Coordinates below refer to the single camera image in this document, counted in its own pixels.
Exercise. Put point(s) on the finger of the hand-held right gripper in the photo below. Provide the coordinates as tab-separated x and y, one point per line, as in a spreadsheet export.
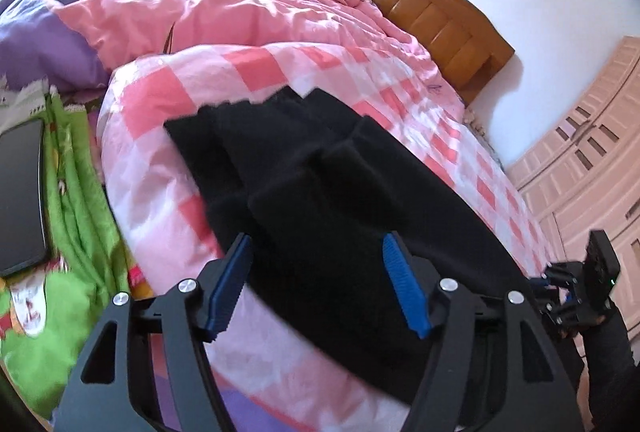
562	273
567	317

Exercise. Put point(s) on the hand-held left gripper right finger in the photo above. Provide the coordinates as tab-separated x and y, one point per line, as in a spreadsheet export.
405	284

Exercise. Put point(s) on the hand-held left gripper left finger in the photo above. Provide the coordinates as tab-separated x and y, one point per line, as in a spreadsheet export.
231	282

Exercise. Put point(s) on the black pants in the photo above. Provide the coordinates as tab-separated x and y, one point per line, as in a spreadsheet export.
325	212

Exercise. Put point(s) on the pink wardrobe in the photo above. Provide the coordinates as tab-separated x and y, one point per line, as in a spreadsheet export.
590	152

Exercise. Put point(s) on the pink checkered blanket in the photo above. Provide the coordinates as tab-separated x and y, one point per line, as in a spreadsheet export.
165	172

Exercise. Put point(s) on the green printed bed sheet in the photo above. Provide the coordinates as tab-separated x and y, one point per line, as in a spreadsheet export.
80	212

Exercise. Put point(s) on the black tablet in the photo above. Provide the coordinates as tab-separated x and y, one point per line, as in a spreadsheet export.
22	197

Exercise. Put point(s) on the wooden headboard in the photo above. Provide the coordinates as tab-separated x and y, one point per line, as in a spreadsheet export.
425	7

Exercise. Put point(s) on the purple blanket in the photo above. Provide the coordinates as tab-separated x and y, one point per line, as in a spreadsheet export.
45	42

